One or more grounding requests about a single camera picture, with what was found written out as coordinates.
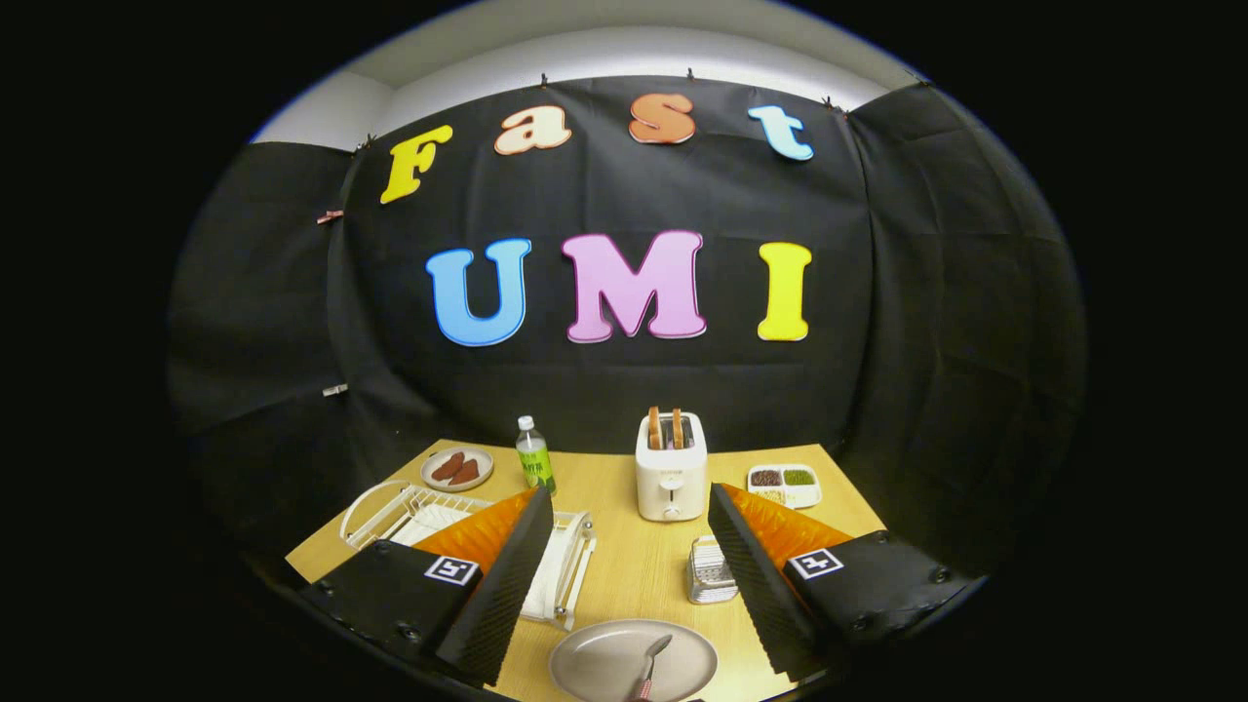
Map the white divided bean dish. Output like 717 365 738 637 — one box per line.
747 464 823 510

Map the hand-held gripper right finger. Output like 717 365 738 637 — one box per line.
707 483 981 683

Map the white ribbed drain tray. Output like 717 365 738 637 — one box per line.
390 502 586 620

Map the small grey saucer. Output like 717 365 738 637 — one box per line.
420 447 495 492

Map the white toaster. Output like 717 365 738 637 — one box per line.
635 409 709 523

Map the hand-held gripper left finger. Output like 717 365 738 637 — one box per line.
297 486 557 688

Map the silver wire basket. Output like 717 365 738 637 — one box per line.
685 534 740 605

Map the white wire dish rack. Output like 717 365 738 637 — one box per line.
338 479 598 633

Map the black backdrop cloth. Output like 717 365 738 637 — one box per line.
166 76 1088 586

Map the green label drink bottle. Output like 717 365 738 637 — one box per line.
515 415 558 497

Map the white plate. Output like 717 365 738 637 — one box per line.
548 618 720 702

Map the spoon with red-white handle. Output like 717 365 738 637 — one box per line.
629 634 674 702

